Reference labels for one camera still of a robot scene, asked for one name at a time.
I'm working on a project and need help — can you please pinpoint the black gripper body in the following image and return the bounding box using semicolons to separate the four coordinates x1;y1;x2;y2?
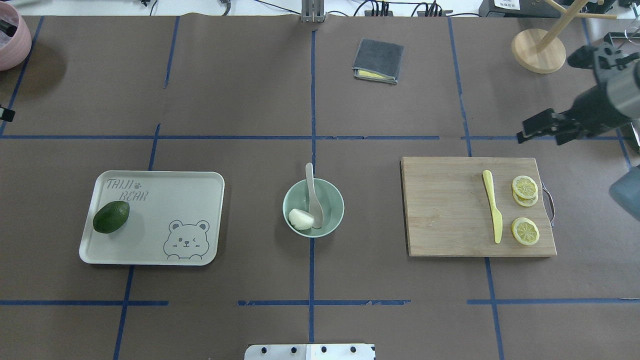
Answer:
555;86;632;146

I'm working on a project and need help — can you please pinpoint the white ceramic spoon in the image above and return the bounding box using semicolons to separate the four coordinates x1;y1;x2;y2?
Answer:
305;162;323;229

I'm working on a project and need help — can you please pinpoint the white steamed bun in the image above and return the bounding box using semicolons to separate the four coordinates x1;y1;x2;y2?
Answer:
288;208;315;231

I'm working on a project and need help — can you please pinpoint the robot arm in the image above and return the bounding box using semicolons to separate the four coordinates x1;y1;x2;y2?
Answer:
516;64;640;146

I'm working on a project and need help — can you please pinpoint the pink bowl with ice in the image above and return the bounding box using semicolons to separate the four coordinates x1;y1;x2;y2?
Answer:
0;1;32;71

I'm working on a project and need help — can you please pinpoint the mint green bowl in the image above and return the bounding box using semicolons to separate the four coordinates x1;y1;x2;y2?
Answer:
282;178;345;239

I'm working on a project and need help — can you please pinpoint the wooden mug tree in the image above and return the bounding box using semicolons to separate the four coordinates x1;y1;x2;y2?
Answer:
510;0;617;75

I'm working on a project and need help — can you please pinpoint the wine glass rack tray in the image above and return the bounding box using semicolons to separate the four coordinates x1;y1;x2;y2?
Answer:
603;25;640;71

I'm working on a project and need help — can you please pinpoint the lower lemon slice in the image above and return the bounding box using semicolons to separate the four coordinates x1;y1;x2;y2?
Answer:
512;192;538;207

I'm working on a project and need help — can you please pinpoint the single lemon slice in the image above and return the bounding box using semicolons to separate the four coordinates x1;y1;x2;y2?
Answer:
510;217;540;246

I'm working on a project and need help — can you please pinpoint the yellow plastic knife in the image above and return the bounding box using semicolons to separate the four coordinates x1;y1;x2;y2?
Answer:
482;170;503;244

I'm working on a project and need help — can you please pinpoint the bamboo cutting board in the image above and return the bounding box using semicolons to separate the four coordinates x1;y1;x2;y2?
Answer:
401;156;557;258

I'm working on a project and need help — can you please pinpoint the green avocado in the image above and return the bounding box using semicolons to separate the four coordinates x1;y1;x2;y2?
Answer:
93;200;130;234

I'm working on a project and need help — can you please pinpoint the grey yellow folded cloth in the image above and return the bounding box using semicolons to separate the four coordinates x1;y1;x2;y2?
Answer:
352;38;405;85

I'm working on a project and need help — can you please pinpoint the cream bear tray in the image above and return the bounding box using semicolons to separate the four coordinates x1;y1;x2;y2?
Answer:
78;170;226;266

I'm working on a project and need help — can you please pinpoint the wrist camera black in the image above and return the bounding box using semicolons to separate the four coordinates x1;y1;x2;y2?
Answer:
566;43;640;71

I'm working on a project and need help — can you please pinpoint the aluminium frame post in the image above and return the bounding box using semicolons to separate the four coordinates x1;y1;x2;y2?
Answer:
301;0;326;23

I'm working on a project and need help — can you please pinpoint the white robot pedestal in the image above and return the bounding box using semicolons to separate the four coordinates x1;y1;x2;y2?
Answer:
244;342;377;360

